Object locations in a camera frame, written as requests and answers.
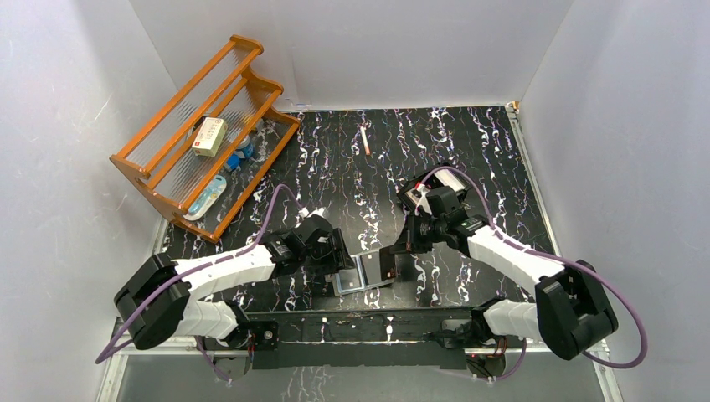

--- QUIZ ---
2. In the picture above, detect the pink white pen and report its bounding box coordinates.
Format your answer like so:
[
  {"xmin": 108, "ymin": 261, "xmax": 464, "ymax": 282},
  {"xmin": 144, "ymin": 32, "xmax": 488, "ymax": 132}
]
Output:
[{"xmin": 359, "ymin": 126, "xmax": 371, "ymax": 156}]

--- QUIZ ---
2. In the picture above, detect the light blue blister pack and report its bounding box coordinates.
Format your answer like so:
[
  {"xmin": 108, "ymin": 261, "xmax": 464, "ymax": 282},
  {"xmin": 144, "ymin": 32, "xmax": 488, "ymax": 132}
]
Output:
[{"xmin": 184, "ymin": 174, "xmax": 227, "ymax": 221}]

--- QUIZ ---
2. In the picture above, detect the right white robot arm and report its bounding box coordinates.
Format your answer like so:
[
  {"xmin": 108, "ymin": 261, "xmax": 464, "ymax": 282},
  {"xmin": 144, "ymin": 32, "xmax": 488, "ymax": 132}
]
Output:
[{"xmin": 380, "ymin": 183, "xmax": 619, "ymax": 360}]

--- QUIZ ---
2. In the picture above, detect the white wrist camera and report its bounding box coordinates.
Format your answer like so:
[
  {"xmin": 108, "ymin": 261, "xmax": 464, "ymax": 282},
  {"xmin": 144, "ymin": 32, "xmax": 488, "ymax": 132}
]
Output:
[
  {"xmin": 299, "ymin": 207, "xmax": 328, "ymax": 224},
  {"xmin": 410, "ymin": 184, "xmax": 431, "ymax": 215}
]

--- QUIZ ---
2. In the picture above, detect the orange wooden shelf rack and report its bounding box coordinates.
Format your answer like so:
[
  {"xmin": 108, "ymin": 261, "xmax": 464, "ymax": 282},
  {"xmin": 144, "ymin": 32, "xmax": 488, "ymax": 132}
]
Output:
[{"xmin": 110, "ymin": 35, "xmax": 300, "ymax": 241}]

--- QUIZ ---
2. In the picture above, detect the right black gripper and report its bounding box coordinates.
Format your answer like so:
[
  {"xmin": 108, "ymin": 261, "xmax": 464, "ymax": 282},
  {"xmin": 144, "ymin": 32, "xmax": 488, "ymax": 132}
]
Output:
[{"xmin": 391, "ymin": 209, "xmax": 447, "ymax": 254}]

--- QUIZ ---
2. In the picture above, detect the blue small bottle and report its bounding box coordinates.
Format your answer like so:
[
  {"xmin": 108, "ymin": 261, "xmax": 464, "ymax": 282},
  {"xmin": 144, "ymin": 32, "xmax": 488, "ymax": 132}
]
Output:
[{"xmin": 224, "ymin": 135, "xmax": 255, "ymax": 172}]

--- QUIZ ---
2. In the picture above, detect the white card stack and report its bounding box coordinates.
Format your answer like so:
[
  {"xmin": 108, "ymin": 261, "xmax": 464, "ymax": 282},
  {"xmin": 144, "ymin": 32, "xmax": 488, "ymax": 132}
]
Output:
[{"xmin": 405, "ymin": 169, "xmax": 468, "ymax": 203}]

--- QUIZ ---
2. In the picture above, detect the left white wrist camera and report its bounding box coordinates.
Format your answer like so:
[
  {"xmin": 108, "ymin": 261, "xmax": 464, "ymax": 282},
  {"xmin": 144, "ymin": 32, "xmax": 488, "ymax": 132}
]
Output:
[{"xmin": 299, "ymin": 207, "xmax": 328, "ymax": 224}]

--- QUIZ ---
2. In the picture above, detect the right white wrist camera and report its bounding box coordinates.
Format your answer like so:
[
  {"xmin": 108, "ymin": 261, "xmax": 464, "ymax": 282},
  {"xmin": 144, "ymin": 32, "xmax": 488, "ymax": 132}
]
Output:
[{"xmin": 410, "ymin": 184, "xmax": 431, "ymax": 215}]

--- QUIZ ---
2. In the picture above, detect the silver metal card holder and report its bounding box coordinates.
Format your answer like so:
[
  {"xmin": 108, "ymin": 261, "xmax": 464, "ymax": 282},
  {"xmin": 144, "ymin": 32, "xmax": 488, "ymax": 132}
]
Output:
[{"xmin": 331, "ymin": 250, "xmax": 396, "ymax": 296}]

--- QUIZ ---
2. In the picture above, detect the cream medicine box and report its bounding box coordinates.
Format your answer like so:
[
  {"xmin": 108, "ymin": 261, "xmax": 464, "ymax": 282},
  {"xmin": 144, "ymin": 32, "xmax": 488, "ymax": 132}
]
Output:
[{"xmin": 192, "ymin": 117, "xmax": 228, "ymax": 157}]

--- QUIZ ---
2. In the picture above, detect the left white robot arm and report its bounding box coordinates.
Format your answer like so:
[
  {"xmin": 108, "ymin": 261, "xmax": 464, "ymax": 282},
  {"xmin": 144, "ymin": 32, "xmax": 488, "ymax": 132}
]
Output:
[{"xmin": 114, "ymin": 214, "xmax": 355, "ymax": 350}]

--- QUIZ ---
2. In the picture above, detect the black card tray box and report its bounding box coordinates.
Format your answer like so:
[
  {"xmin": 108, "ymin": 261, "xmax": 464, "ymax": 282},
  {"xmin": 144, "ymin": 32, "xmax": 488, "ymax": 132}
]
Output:
[{"xmin": 397, "ymin": 162, "xmax": 472, "ymax": 214}]

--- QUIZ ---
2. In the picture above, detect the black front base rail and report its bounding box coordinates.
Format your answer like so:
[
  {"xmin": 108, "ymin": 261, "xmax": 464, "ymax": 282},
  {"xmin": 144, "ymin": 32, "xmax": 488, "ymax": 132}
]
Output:
[{"xmin": 248, "ymin": 307, "xmax": 489, "ymax": 369}]

